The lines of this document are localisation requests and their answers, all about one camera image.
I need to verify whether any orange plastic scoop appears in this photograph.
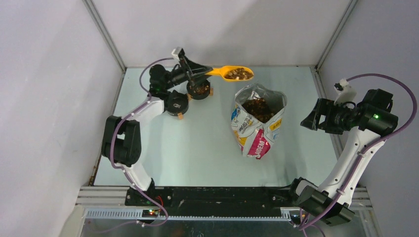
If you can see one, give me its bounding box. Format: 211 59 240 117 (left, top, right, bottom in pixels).
206 66 254 82

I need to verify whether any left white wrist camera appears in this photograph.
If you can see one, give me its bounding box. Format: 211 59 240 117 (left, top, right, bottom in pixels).
171 47 185 61

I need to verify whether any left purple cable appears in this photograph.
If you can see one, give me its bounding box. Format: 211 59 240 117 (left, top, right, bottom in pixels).
109 57 174 226

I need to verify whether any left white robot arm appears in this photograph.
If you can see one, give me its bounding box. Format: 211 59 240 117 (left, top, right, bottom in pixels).
101 56 212 206

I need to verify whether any pet food kibble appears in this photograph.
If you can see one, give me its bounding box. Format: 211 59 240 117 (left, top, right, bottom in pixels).
242 98 274 123

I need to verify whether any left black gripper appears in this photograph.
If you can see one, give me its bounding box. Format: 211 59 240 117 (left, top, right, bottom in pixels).
164 56 213 90

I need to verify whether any pet food bag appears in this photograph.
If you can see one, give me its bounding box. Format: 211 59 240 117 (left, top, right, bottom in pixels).
231 83 288 159

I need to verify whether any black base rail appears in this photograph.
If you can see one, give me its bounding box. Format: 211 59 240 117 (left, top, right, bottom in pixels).
125 186 320 217

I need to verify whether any black cat bowl paw print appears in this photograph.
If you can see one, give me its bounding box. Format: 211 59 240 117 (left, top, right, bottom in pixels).
186 79 213 100

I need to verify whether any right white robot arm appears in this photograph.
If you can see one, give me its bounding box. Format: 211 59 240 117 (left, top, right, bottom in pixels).
287 89 398 226

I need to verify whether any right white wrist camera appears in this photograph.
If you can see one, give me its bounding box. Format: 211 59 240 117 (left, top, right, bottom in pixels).
334 79 357 105

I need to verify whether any black cat bowl fish print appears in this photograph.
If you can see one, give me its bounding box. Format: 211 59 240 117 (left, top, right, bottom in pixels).
165 90 190 119

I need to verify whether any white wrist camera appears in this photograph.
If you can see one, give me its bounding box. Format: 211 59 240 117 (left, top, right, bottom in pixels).
171 47 185 61
334 79 357 105

